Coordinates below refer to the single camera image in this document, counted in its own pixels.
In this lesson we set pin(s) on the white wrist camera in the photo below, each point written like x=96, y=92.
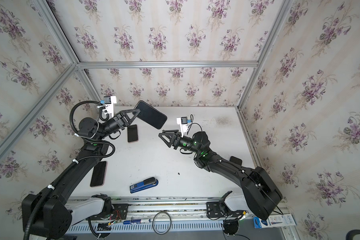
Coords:
x=184, y=124
x=106, y=107

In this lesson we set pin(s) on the blue white box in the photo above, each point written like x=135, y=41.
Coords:
x=275, y=221

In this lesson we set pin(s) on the aluminium mounting rail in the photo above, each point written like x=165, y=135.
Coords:
x=179, y=208

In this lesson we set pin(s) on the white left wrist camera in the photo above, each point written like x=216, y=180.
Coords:
x=106, y=107

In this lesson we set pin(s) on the blue marker pen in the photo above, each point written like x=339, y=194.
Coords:
x=137, y=221

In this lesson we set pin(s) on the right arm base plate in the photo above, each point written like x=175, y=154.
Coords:
x=216, y=210

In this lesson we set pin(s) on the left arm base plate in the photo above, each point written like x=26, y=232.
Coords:
x=119, y=212

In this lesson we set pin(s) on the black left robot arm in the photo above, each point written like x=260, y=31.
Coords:
x=45, y=214

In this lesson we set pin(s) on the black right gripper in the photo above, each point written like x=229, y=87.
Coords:
x=176, y=140

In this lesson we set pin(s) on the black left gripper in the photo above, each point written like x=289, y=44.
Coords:
x=118, y=121

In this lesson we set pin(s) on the blue black stapler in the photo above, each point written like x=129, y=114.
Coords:
x=144, y=185

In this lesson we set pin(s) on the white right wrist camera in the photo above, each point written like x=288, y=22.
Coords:
x=184, y=124

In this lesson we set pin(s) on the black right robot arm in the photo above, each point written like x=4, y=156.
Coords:
x=261, y=196

